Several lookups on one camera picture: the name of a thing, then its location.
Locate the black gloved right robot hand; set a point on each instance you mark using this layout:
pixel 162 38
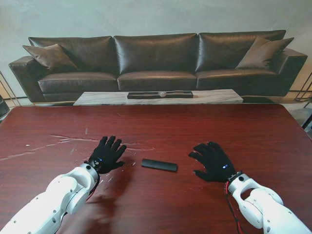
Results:
pixel 214 163

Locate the brown sofa cushion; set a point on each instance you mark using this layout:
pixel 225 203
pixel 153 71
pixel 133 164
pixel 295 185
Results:
pixel 48 57
pixel 260 53

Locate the white marble coffee table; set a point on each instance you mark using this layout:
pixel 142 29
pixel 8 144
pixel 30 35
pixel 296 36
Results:
pixel 102 97

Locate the dark brown leather sofa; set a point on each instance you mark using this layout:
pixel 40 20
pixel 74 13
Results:
pixel 156 53

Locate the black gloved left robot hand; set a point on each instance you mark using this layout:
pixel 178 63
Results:
pixel 107 156

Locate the black remote control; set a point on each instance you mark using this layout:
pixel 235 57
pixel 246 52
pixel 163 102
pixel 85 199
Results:
pixel 159 165

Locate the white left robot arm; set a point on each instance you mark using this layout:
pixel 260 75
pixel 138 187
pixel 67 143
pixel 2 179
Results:
pixel 56 195

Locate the black rectangular tray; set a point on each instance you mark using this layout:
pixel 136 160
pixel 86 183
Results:
pixel 146 95

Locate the clear glass ball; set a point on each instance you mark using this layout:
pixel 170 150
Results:
pixel 162 93

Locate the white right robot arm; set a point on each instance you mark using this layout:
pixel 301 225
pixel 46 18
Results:
pixel 263 204

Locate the thin metal side table frame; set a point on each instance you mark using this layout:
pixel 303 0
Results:
pixel 303 91
pixel 15 98

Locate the black leather seat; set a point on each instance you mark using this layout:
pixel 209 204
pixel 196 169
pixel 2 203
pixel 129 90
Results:
pixel 3 108

